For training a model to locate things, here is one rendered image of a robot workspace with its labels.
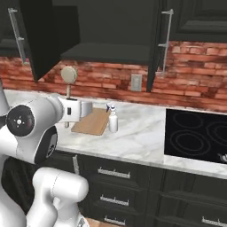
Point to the wooden cutting board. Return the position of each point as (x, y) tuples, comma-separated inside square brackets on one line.
[(92, 122)]

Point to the grey wall outlet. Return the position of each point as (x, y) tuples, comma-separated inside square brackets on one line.
[(136, 82)]

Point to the black glass hob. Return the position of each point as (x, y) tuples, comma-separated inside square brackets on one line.
[(193, 134)]

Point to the black wide drawer front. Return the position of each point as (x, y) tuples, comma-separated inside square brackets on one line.
[(192, 181), (192, 211)]

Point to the black narrow open cabinet door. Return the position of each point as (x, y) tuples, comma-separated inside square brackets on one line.
[(154, 44)]

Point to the white spray bottle blue nozzle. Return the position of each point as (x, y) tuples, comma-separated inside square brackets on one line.
[(113, 121)]

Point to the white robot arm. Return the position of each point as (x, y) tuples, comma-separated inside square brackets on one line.
[(35, 134)]

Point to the black base cupboard door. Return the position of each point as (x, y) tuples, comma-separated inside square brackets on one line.
[(63, 162)]

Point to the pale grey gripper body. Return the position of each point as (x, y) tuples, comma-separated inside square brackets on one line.
[(86, 108)]

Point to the black closed wall cabinet door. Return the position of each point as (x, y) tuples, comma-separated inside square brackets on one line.
[(201, 20), (7, 28)]

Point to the black open wall cabinet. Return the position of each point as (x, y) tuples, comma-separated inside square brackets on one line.
[(109, 35)]

